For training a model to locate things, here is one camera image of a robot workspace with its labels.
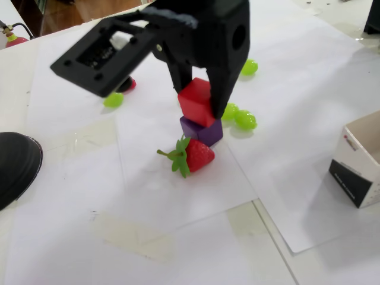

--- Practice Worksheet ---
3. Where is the black round object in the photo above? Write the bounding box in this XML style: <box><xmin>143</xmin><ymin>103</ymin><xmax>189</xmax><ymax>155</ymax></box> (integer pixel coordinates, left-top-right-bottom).
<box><xmin>0</xmin><ymin>131</ymin><xmax>44</xmax><ymax>212</ymax></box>

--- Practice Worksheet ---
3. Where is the black gripper camera mount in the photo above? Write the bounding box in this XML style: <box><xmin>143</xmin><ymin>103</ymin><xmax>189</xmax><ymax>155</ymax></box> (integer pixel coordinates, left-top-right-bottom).
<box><xmin>49</xmin><ymin>16</ymin><xmax>158</xmax><ymax>99</ymax></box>

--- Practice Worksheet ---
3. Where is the green plastic grape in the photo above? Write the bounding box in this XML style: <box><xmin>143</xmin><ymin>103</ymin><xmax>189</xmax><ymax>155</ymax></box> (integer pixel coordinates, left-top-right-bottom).
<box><xmin>221</xmin><ymin>103</ymin><xmax>240</xmax><ymax>121</ymax></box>
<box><xmin>103</xmin><ymin>91</ymin><xmax>125</xmax><ymax>108</ymax></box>
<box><xmin>239</xmin><ymin>59</ymin><xmax>259</xmax><ymax>75</ymax></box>
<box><xmin>234</xmin><ymin>109</ymin><xmax>258</xmax><ymax>131</ymax></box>

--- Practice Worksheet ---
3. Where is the plastic strawberry with wide leaves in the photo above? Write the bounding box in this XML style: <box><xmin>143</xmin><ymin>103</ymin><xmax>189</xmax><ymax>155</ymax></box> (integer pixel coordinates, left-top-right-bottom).
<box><xmin>156</xmin><ymin>133</ymin><xmax>216</xmax><ymax>179</ymax></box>

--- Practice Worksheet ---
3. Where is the red wooden cube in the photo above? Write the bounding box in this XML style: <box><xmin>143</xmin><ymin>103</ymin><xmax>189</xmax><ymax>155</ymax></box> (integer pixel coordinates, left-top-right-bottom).
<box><xmin>177</xmin><ymin>77</ymin><xmax>220</xmax><ymax>128</ymax></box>

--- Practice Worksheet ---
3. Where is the small white paper sheet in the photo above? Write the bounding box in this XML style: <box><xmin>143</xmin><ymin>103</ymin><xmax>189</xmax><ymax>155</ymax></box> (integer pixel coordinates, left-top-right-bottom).
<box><xmin>114</xmin><ymin>103</ymin><xmax>258</xmax><ymax>231</ymax></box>

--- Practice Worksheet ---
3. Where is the white and black cardboard box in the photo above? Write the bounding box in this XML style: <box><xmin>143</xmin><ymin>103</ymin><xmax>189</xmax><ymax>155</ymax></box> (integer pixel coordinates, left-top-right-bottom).
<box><xmin>328</xmin><ymin>110</ymin><xmax>380</xmax><ymax>210</ymax></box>

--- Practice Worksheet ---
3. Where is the purple wooden cube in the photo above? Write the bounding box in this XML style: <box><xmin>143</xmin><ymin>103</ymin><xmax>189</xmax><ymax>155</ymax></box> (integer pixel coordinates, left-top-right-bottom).
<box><xmin>179</xmin><ymin>115</ymin><xmax>224</xmax><ymax>148</ymax></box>

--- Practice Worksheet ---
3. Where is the black boxy stand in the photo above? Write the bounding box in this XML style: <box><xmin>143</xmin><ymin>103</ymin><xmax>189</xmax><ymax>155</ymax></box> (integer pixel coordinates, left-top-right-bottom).
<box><xmin>363</xmin><ymin>0</ymin><xmax>380</xmax><ymax>34</ymax></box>

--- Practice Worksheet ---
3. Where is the large white paper sheet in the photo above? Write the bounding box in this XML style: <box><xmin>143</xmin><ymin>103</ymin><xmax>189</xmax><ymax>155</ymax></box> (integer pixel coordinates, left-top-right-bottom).
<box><xmin>148</xmin><ymin>5</ymin><xmax>380</xmax><ymax>255</ymax></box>

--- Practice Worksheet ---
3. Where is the plastic strawberry with long stem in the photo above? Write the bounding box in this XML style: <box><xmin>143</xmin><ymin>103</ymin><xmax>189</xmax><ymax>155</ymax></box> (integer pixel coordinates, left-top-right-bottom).
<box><xmin>117</xmin><ymin>76</ymin><xmax>137</xmax><ymax>93</ymax></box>

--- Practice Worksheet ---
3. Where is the translucent tape strip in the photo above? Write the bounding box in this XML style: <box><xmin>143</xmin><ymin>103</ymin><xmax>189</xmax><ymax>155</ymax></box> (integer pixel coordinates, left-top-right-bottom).
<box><xmin>93</xmin><ymin>213</ymin><xmax>175</xmax><ymax>262</ymax></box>

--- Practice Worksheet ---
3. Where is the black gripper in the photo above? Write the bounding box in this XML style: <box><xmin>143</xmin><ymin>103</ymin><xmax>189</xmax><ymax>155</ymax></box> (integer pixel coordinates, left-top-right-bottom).
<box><xmin>139</xmin><ymin>0</ymin><xmax>251</xmax><ymax>119</ymax></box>

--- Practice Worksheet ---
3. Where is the red fire extinguisher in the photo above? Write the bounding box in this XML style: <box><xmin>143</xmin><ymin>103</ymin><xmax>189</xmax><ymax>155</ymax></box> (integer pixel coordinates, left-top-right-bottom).
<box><xmin>0</xmin><ymin>20</ymin><xmax>36</xmax><ymax>49</ymax></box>

